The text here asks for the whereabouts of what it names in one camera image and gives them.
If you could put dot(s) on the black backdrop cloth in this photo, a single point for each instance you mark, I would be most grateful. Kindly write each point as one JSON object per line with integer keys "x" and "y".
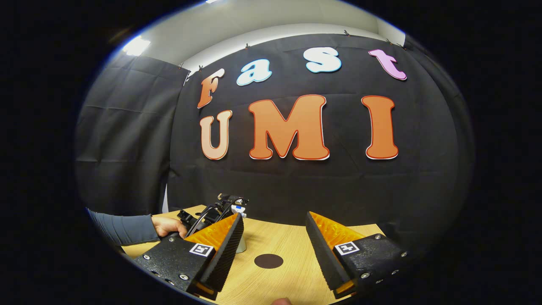
{"x": 296, "y": 186}

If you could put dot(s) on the ceiling light panel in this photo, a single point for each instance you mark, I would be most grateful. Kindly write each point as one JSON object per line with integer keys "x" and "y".
{"x": 136, "y": 45}

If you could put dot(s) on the wooden desktop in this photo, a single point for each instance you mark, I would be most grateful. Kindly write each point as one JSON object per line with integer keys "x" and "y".
{"x": 288, "y": 241}

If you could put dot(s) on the plain black cloth panel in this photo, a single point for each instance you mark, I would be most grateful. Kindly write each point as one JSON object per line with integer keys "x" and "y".
{"x": 127, "y": 148}

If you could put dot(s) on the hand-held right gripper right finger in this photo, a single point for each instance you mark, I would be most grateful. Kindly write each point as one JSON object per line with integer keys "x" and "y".
{"x": 326, "y": 262}

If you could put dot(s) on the dark brown round coaster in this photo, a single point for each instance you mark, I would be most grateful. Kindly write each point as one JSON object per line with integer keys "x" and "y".
{"x": 269, "y": 261}

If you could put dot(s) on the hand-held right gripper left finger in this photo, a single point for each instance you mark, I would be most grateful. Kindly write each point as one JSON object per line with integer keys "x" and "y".
{"x": 224, "y": 258}

